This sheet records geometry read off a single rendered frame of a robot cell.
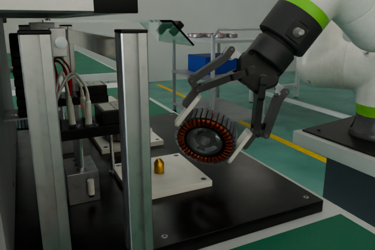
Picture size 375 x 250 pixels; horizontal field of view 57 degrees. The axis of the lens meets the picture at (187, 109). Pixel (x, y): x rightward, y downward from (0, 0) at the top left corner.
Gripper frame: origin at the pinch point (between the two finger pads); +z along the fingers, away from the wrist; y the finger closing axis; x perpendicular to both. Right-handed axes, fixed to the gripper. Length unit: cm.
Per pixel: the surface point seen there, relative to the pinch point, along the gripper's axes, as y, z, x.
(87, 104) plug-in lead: -20.3, 6.0, -6.1
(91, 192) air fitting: -11.7, 17.5, -7.7
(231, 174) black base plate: 9.4, 4.3, 2.1
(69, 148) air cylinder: -19.2, 23.7, 15.7
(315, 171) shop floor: 130, 6, 168
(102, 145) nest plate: -13.3, 19.4, 17.0
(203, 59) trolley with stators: 32, -10, 281
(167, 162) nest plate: -1.4, 10.7, 6.5
